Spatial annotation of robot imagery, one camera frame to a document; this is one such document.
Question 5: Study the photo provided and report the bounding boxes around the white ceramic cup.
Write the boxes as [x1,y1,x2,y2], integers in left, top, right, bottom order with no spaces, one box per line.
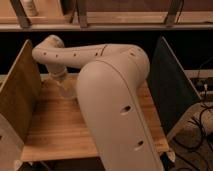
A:
[59,79,77,99]

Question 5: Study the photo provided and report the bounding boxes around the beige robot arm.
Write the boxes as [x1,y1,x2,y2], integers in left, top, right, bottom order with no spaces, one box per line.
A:
[32,35,164,171]

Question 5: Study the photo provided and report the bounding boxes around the left wooden side panel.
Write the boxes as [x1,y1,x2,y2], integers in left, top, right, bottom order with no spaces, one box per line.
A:
[0,40,41,171]

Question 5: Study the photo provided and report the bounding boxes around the wooden background shelf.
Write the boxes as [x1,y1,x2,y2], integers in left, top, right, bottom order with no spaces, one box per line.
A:
[0,0,213,31]

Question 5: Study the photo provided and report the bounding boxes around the white bottle on shelf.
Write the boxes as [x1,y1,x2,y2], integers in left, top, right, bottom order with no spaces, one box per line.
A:
[23,0,38,17]

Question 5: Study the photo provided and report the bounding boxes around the right dark side panel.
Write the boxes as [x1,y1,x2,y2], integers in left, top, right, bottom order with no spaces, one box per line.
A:
[147,36,201,141]

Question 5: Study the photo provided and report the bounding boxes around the black cables on floor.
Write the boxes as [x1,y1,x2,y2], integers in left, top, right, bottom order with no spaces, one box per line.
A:
[173,56,213,171]

